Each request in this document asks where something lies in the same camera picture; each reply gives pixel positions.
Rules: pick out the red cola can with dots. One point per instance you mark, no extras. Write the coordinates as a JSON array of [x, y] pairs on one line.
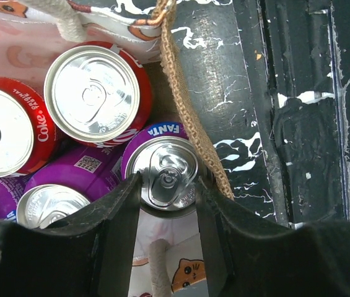
[[98, 94], [28, 136]]

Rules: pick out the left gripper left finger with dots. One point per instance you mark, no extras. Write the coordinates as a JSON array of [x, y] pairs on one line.
[[88, 253]]

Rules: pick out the brown canvas tote bag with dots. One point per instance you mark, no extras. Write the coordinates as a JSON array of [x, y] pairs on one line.
[[34, 31]]

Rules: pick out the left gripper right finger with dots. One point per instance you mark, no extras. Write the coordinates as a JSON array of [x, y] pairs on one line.
[[246, 255]]

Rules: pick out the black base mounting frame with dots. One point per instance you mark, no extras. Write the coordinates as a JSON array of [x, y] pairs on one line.
[[297, 55]]

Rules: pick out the red cola can front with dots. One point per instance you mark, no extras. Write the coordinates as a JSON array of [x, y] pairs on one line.
[[98, 94]]

